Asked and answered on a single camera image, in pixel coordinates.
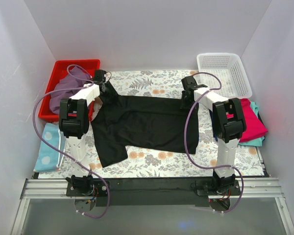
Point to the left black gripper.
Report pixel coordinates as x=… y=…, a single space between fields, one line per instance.
x=106 y=87

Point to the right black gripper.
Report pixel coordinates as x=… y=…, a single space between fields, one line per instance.
x=186 y=98

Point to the black t shirt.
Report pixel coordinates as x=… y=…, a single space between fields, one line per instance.
x=141 y=121

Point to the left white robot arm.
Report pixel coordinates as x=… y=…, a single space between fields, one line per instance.
x=74 y=123

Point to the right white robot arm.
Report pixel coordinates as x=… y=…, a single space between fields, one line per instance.
x=228 y=126

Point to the purple crumpled t shirt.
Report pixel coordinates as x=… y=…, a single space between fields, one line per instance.
x=76 y=78

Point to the white perforated plastic basket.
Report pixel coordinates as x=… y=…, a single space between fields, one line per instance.
x=228 y=68

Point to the dark blue folded t shirt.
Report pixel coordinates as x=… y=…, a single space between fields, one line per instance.
x=259 y=117

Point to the magenta folded t shirt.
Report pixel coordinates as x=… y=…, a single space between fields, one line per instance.
x=254 y=128

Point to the teal folded t shirt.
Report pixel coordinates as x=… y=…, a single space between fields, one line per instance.
x=258 y=142

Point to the light blue dotted cloth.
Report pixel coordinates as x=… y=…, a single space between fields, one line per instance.
x=49 y=159

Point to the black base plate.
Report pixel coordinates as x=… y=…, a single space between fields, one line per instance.
x=103 y=196

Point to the aluminium mounting rail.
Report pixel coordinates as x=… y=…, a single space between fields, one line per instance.
x=60 y=188

